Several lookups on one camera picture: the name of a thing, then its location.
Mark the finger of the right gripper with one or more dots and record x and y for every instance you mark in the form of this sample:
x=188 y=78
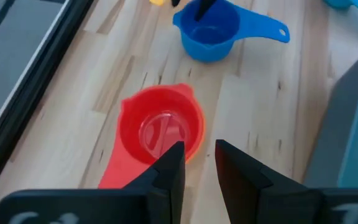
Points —
x=204 y=7
x=176 y=2

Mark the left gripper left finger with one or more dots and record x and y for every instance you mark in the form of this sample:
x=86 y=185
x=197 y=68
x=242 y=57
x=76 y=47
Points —
x=166 y=186

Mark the teal plastic basket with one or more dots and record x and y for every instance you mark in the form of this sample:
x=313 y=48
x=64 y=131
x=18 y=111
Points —
x=337 y=140

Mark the black metal table frame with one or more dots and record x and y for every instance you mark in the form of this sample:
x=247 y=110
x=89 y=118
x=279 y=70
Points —
x=33 y=90

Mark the yellow measuring cup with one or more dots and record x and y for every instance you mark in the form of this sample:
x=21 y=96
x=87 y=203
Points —
x=157 y=2

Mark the red measuring cup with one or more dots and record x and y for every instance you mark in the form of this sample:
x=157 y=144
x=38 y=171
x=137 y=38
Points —
x=132 y=124

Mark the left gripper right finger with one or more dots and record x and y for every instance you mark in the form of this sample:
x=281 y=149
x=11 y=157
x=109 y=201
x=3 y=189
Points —
x=244 y=193

